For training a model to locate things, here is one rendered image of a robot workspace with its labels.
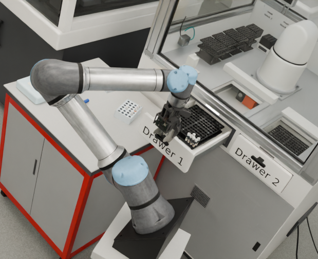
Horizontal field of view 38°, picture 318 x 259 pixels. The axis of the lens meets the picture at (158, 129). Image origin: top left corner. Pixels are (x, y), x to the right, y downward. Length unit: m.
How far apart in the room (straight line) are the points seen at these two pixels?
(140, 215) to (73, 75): 0.50
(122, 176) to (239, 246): 1.04
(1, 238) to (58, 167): 0.63
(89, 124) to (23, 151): 0.76
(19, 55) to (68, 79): 1.45
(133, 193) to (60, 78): 0.43
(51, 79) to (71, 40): 1.03
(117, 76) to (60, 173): 0.75
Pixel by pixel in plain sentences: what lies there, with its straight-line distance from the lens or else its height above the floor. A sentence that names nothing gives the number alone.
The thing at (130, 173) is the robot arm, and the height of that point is 1.06.
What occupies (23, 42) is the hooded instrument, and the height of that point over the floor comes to 0.62.
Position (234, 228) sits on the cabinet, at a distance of 2.34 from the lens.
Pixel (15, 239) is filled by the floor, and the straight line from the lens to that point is 2.57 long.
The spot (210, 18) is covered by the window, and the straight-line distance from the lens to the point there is 2.05.
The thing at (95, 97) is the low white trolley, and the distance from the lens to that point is 2.24.
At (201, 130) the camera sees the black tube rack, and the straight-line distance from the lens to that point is 2.04.
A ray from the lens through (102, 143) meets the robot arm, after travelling 1.60.
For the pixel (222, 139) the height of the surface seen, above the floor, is 0.88.
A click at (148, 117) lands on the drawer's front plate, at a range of 1.95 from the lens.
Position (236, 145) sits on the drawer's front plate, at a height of 0.88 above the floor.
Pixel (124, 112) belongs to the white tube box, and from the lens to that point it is 2.15.
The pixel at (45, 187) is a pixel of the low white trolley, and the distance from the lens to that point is 2.24.
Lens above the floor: 2.10
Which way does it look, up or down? 38 degrees down
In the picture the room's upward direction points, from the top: 22 degrees clockwise
